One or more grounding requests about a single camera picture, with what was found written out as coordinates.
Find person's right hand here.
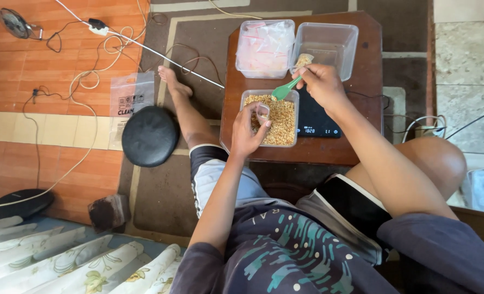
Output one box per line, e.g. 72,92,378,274
292,64,349,116

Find person's left hand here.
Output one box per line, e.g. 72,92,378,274
231,101,273,158

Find small clear plastic bag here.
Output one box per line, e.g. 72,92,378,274
256,104,271,125

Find green plastic spoon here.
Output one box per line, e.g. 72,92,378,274
271,75,304,102

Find small bag filled with grains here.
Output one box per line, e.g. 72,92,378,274
294,53,315,71

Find black digital scale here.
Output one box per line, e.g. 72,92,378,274
296,87,343,139

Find empty clear plastic container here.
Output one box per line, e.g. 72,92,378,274
289,22,359,82

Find clear container of grains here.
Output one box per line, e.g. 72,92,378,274
240,89,300,148

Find low brown wooden table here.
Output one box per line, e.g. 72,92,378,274
220,11,384,167

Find black and grey shorts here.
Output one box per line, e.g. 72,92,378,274
189,144,393,266

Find person's left leg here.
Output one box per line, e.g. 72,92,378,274
157,65,222,150

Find person's leg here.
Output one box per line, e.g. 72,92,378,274
157,65,222,150
344,136,468,201

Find clear container of zip bags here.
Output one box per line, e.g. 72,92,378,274
235,19,296,79

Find black round stool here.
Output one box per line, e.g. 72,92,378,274
121,106,181,168

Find brown patterned rug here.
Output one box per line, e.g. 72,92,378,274
117,0,434,247

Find thin white rod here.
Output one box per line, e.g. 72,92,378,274
54,0,225,89

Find clear printed plastic bag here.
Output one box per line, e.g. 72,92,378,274
108,71,156,151

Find dark printed shirt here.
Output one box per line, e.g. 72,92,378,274
169,206,484,294

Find person's right leg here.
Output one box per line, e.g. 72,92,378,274
344,136,468,201

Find brown wooden block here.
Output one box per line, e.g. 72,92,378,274
88,194,131,234

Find white power strip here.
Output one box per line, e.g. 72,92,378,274
88,18,110,36

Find white floral cloth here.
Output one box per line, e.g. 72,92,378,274
0,216,185,294

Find black round flat device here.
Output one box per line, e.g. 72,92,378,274
0,188,56,222

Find small desk fan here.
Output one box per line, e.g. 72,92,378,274
0,8,44,41

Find white charger with cable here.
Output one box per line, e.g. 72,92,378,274
401,115,447,143

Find cream cable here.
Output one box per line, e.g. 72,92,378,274
207,0,264,20

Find long white cable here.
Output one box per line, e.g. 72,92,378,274
0,0,149,210

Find fan's black cable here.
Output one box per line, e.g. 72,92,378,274
33,20,91,54

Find thin black cable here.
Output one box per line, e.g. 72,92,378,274
21,85,72,189

